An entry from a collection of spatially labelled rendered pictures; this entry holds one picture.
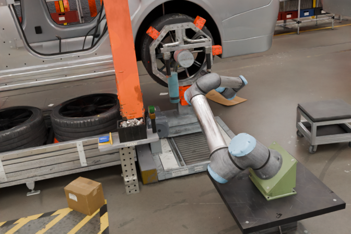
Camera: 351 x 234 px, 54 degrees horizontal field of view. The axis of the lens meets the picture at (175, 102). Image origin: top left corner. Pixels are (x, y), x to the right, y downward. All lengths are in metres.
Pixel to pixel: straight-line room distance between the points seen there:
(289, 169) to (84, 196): 1.37
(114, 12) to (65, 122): 1.01
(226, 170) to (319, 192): 0.55
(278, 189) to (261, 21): 1.72
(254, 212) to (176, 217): 0.66
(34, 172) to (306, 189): 1.98
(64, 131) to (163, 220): 1.11
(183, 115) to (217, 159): 1.32
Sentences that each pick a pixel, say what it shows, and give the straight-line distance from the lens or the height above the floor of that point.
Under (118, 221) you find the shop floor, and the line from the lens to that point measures 2.52.
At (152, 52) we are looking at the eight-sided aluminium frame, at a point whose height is 0.91.
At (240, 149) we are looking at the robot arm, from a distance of 1.94.
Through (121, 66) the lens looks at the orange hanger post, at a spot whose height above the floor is 0.95.
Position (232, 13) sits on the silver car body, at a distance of 3.18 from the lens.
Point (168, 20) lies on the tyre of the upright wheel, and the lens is 3.00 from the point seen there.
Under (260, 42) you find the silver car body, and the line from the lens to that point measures 3.34.
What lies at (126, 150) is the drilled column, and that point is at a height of 0.38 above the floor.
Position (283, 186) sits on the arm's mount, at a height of 0.37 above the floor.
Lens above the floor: 1.58
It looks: 22 degrees down
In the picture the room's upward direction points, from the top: 6 degrees counter-clockwise
